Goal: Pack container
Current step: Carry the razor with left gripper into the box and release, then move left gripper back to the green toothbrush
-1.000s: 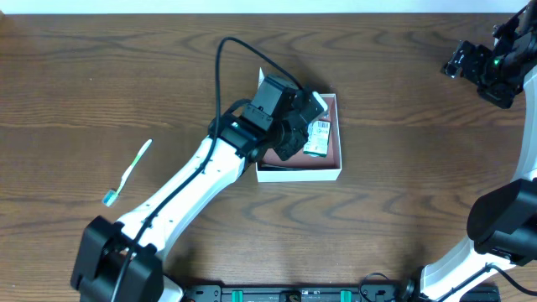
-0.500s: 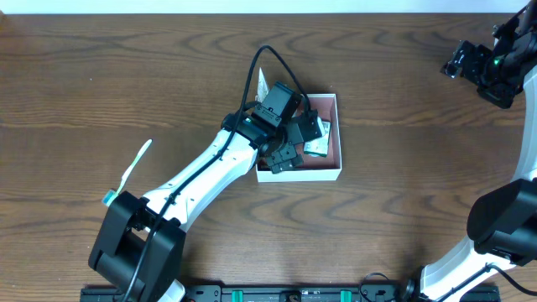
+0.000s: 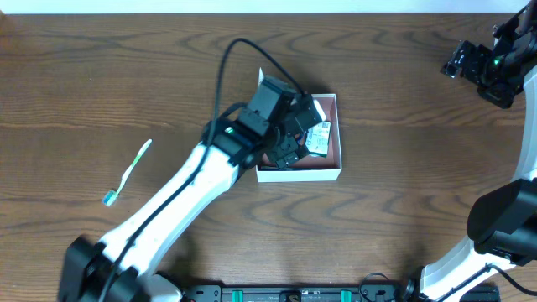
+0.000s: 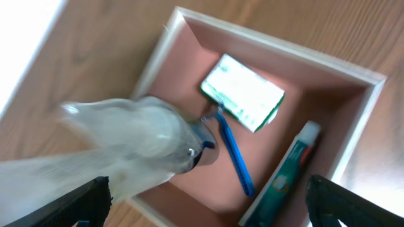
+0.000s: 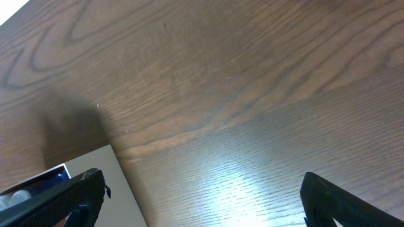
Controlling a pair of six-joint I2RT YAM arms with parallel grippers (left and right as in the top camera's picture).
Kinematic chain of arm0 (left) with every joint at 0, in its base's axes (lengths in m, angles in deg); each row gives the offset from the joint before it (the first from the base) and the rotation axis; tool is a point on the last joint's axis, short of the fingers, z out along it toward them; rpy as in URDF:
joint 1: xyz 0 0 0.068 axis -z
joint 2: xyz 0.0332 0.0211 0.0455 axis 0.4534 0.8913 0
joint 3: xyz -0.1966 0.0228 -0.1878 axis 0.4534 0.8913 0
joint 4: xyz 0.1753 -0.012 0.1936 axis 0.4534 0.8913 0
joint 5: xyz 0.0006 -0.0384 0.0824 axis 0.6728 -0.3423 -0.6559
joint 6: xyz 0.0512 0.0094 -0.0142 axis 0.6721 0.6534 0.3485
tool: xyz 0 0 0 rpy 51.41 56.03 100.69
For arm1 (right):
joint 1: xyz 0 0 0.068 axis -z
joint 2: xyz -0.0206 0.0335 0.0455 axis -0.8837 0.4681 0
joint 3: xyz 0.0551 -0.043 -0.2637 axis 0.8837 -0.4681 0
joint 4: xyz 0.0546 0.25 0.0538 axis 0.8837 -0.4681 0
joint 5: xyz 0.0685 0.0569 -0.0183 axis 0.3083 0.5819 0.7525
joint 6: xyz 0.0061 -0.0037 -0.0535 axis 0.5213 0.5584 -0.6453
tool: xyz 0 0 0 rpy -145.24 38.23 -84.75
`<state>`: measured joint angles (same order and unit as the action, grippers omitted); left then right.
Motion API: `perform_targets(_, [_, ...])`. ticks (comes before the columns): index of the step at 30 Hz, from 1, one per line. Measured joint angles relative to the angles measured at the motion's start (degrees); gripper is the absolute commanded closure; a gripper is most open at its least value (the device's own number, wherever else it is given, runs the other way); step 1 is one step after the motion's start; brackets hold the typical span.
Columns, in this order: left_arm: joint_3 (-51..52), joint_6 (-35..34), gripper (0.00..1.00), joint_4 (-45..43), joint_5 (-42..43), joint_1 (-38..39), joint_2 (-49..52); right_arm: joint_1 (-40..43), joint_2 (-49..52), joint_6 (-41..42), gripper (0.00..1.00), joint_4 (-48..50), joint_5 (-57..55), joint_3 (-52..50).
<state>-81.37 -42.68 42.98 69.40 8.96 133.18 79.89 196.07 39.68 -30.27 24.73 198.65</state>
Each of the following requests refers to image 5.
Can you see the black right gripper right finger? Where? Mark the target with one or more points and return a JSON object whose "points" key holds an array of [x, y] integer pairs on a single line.
{"points": [[326, 204]]}

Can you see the white box pink interior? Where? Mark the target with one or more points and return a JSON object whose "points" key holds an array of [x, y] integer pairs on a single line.
{"points": [[120, 209]]}

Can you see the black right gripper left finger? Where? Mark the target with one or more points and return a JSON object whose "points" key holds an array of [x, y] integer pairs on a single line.
{"points": [[77, 200]]}

